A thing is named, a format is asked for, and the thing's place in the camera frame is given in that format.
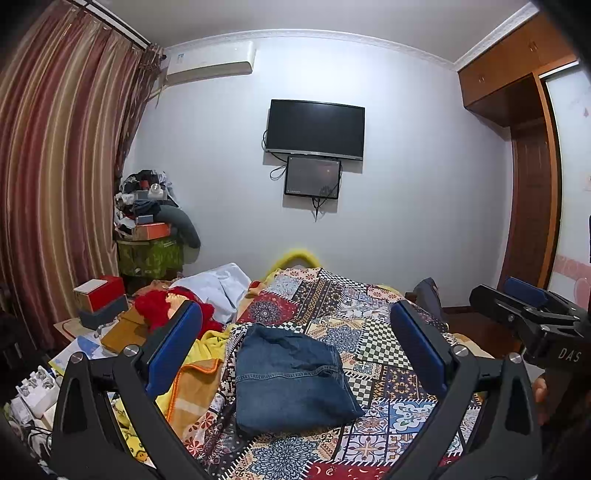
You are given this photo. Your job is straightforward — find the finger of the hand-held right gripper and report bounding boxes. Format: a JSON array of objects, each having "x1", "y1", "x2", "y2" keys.
[
  {"x1": 470, "y1": 284, "x2": 536, "y2": 337},
  {"x1": 503, "y1": 276, "x2": 578, "y2": 315}
]

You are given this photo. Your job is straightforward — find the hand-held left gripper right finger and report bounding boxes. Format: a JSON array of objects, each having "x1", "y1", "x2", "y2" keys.
[{"x1": 381, "y1": 300, "x2": 543, "y2": 480}]

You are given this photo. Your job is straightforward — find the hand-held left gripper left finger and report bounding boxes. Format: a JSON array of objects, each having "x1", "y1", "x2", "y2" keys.
[{"x1": 50, "y1": 300, "x2": 218, "y2": 480}]

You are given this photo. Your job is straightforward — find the blue denim jeans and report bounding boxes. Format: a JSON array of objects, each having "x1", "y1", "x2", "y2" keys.
[{"x1": 235, "y1": 323, "x2": 366, "y2": 438}]

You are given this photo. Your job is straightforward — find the pile of mixed clothes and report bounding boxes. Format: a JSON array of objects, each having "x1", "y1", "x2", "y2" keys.
[{"x1": 113, "y1": 168, "x2": 181, "y2": 229}]

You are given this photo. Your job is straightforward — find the person's right hand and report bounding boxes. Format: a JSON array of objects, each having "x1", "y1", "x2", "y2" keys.
[{"x1": 531, "y1": 376, "x2": 549, "y2": 426}]

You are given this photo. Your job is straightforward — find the yellow blanket with orange trim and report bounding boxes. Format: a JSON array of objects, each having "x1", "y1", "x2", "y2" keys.
[{"x1": 157, "y1": 330, "x2": 236, "y2": 439}]

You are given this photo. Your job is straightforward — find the red knitted cloth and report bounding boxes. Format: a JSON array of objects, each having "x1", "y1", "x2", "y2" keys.
[{"x1": 134, "y1": 286, "x2": 223, "y2": 334}]

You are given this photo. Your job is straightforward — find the brown cardboard box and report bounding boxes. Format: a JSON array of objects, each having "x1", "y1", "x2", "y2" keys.
[{"x1": 100, "y1": 307, "x2": 153, "y2": 354}]

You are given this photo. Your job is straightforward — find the colourful patchwork blanket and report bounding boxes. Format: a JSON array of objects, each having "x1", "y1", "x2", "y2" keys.
[{"x1": 182, "y1": 267, "x2": 485, "y2": 480}]

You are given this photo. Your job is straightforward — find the grey box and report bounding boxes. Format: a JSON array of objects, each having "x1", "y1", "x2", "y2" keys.
[{"x1": 78, "y1": 295, "x2": 130, "y2": 330}]

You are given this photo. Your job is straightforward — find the white cloth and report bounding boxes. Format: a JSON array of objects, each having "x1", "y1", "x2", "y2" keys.
[{"x1": 168, "y1": 263, "x2": 252, "y2": 324}]

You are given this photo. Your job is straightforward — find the dark wooden door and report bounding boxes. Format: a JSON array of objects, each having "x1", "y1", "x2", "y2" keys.
[{"x1": 496, "y1": 117, "x2": 555, "y2": 296}]

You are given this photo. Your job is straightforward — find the red and white box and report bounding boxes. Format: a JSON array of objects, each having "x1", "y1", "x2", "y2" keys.
[{"x1": 73, "y1": 275, "x2": 127, "y2": 312}]

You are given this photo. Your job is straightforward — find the white paper sheets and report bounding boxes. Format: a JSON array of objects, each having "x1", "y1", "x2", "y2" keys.
[{"x1": 46, "y1": 335, "x2": 121, "y2": 374}]

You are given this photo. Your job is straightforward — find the green patterned cloth cover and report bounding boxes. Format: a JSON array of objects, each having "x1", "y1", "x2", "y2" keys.
[{"x1": 115, "y1": 237, "x2": 185, "y2": 278}]

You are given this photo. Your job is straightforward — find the yellow cartoon print sheet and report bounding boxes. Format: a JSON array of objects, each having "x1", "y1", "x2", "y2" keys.
[{"x1": 110, "y1": 397, "x2": 154, "y2": 463}]

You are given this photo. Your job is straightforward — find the orange box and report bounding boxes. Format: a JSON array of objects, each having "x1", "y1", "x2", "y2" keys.
[{"x1": 131, "y1": 223, "x2": 171, "y2": 241}]

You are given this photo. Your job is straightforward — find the white plastic packaging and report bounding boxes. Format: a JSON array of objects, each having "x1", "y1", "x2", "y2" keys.
[{"x1": 9, "y1": 364, "x2": 64, "y2": 435}]

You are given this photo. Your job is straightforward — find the yellow fuzzy cushion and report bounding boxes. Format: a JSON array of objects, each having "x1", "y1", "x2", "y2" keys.
[{"x1": 265, "y1": 248, "x2": 324, "y2": 282}]

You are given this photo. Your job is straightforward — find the small black monitor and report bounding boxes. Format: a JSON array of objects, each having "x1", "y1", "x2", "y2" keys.
[{"x1": 284, "y1": 155, "x2": 342, "y2": 200}]

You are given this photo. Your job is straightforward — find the striped brown curtain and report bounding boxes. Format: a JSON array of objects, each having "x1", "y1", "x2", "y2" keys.
[{"x1": 0, "y1": 0, "x2": 160, "y2": 352}]

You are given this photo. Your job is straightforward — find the wooden wardrobe with white panel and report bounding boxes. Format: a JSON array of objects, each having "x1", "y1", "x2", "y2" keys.
[{"x1": 457, "y1": 9, "x2": 591, "y2": 280}]

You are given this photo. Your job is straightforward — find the white air conditioner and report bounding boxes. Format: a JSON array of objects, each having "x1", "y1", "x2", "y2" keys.
[{"x1": 164, "y1": 41, "x2": 257, "y2": 86}]

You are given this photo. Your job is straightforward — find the black curtain rod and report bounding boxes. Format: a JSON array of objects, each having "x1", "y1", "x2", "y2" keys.
[{"x1": 69, "y1": 0, "x2": 164, "y2": 52}]

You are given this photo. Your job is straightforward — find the black monitor cable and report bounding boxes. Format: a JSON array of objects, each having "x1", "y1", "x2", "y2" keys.
[{"x1": 311, "y1": 185, "x2": 341, "y2": 222}]

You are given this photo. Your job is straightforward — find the black wall television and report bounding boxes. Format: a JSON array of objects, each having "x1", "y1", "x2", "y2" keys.
[{"x1": 265, "y1": 98, "x2": 366, "y2": 162}]

